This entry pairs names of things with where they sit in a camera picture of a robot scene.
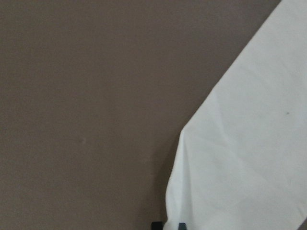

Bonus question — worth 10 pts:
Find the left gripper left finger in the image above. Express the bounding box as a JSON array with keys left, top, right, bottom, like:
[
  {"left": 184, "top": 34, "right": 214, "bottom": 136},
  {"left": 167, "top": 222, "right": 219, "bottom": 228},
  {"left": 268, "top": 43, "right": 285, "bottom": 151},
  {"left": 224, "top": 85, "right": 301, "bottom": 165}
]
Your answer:
[{"left": 151, "top": 221, "right": 164, "bottom": 230}]

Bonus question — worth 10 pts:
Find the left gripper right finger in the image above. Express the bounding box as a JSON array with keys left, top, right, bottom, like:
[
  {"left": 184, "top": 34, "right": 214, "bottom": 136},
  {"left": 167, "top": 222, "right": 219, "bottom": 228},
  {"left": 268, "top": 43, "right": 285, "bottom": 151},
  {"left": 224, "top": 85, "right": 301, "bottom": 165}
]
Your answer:
[{"left": 178, "top": 222, "right": 187, "bottom": 230}]

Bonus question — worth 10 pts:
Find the cream long-sleeve cat shirt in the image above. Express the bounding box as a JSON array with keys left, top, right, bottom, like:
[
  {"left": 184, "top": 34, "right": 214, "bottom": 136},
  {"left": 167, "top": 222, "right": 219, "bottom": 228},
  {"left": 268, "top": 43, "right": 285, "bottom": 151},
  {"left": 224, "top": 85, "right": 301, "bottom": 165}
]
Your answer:
[{"left": 164, "top": 0, "right": 307, "bottom": 230}]

